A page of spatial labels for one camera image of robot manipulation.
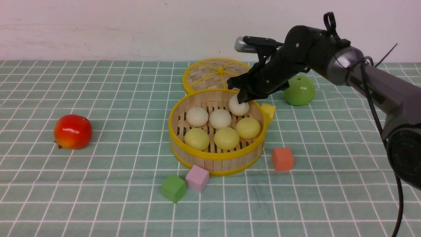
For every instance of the green foam cube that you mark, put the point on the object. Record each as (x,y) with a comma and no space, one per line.
(173,188)

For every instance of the green checked tablecloth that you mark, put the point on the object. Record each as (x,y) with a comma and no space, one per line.
(341,184)

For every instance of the woven bamboo steamer lid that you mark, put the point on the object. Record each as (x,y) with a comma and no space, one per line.
(211,73)

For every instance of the bamboo steamer tray yellow rim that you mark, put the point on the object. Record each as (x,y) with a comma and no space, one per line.
(218,162)

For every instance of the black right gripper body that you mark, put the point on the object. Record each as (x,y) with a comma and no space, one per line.
(268,75)

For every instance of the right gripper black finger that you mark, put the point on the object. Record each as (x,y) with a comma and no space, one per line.
(244,96)

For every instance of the green toy apple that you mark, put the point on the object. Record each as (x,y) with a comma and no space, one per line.
(301,91)

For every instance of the yellow bun front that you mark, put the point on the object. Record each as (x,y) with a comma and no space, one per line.
(248,128)

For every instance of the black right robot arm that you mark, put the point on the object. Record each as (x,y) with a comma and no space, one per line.
(306,48)

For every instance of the white bun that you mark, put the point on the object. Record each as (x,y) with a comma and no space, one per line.
(197,117)
(236,108)
(220,118)

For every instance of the yellow foam cube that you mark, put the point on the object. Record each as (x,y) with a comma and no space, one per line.
(269,111)

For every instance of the red yellow toy pomegranate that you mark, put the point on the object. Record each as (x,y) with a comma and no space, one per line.
(73,132)

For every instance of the yellow bun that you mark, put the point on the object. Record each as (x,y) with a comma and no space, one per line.
(248,128)
(197,138)
(226,138)

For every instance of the orange foam cube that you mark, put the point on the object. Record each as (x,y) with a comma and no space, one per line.
(282,159)

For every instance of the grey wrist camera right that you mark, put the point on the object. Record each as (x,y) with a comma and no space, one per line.
(256,45)

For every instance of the pink foam cube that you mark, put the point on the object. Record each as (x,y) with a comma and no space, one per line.
(197,178)

